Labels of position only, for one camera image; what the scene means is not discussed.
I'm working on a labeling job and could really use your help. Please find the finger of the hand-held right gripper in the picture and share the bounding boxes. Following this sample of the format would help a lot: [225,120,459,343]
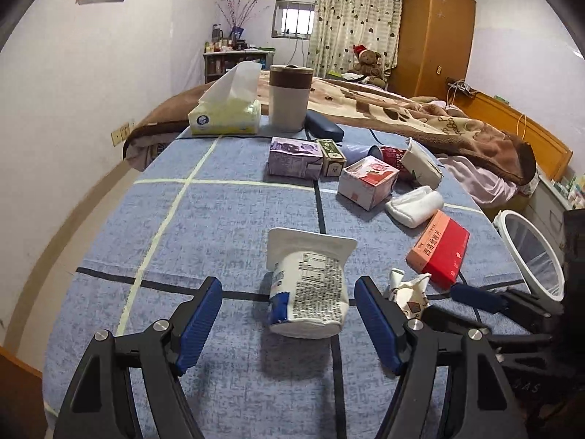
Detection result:
[423,308,554,353]
[452,284,564,325]

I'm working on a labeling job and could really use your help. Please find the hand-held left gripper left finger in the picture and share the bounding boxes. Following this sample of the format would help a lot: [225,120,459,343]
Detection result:
[54,277,224,439]

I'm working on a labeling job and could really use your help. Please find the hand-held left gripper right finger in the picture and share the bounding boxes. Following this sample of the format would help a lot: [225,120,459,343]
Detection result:
[354,275,524,439]

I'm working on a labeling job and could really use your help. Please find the red medicine box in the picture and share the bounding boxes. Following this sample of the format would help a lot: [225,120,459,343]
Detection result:
[406,210,471,290]

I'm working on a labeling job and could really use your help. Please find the white mesh waste basket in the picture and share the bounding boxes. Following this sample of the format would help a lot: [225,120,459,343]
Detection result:
[494,209,567,303]

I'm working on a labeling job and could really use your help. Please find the white yogurt cup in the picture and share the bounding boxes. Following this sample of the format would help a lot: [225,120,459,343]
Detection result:
[266,228,358,340]

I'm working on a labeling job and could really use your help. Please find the blue checked tablecloth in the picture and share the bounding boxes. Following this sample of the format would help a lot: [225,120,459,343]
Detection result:
[43,123,549,439]

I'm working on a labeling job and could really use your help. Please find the white rolled cloth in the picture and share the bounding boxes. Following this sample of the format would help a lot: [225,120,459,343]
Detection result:
[385,185,445,228]

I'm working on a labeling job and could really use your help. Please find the grey nightstand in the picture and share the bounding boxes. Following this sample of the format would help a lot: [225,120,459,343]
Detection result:
[521,176,577,239]

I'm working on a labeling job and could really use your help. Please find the pink bed sheet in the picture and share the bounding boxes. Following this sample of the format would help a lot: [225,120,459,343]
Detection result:
[434,153,541,207]

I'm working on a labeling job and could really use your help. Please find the red and white carton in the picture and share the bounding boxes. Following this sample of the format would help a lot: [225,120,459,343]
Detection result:
[337,155,400,211]

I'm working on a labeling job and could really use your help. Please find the white crushed carton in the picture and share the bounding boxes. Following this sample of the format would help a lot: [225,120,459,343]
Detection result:
[400,137,444,190]

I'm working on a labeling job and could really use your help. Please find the red drink can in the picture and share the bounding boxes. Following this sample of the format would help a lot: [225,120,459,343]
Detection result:
[369,145,410,179]

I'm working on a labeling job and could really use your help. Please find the small green box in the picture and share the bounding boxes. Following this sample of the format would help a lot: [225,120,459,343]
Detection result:
[316,139,346,178]

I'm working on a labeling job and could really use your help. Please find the purple paper cup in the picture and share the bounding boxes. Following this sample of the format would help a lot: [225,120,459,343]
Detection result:
[340,143,381,163]

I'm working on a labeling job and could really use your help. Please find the wooden headboard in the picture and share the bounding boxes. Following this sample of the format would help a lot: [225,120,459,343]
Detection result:
[445,80,573,181]

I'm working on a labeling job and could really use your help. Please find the purple milk carton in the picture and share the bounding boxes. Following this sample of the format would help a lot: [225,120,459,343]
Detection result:
[266,136,324,180]

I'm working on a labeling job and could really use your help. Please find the wooden furniture corner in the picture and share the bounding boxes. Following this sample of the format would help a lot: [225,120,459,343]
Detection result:
[0,345,49,439]

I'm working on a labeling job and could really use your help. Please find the brown printed blanket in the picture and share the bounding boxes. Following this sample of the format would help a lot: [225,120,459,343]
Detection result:
[123,71,536,186]

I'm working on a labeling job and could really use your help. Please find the dark blue glasses case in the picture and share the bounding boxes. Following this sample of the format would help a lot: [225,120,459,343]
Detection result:
[305,110,344,142]

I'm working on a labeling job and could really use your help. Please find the yellow tissue box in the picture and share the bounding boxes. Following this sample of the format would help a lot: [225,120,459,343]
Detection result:
[188,61,263,136]

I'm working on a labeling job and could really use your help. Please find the white cup with brown band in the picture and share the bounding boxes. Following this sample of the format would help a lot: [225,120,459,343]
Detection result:
[268,65,314,131]

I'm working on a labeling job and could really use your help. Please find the teddy bear with red hat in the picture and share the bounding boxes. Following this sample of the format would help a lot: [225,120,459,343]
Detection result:
[347,45,385,79]

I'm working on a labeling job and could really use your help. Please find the cluttered shelf desk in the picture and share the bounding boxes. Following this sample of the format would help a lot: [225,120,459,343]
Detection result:
[203,48,276,84]

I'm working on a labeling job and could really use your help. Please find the wooden wardrobe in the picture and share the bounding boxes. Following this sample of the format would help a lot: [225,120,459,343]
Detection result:
[388,0,477,99]

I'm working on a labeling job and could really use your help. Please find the vase of dry branches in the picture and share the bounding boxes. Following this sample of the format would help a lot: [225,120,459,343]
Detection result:
[217,0,270,41]

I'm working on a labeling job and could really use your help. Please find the patterned curtain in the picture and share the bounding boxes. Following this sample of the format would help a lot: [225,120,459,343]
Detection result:
[307,0,403,79]

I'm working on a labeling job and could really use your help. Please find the window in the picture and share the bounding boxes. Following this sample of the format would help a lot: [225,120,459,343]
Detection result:
[273,2,317,38]

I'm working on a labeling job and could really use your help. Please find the wall power outlet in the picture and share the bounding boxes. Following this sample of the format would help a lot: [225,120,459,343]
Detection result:
[112,121,136,147]

